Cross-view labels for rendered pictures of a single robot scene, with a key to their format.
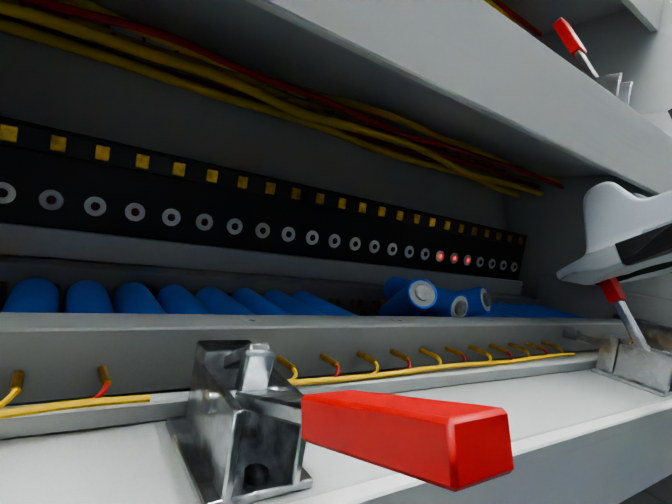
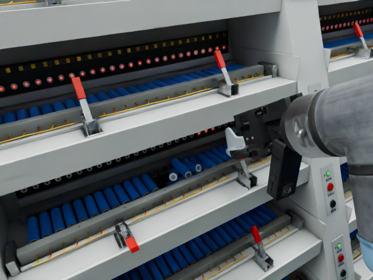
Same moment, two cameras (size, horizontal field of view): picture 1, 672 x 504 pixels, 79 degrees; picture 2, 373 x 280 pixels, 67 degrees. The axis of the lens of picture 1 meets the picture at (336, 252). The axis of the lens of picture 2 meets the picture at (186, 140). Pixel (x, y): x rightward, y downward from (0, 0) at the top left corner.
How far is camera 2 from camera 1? 0.40 m
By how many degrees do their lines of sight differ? 25
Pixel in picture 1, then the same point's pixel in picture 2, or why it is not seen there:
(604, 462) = (215, 216)
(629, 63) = (272, 25)
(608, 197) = (229, 133)
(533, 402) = (198, 205)
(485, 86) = (166, 137)
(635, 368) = (243, 181)
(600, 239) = (229, 145)
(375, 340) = (156, 199)
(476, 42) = (159, 130)
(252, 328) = (124, 210)
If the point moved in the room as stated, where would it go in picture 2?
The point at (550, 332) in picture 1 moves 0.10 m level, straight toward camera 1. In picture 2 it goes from (225, 169) to (201, 189)
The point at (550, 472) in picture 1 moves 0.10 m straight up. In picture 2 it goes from (192, 225) to (180, 173)
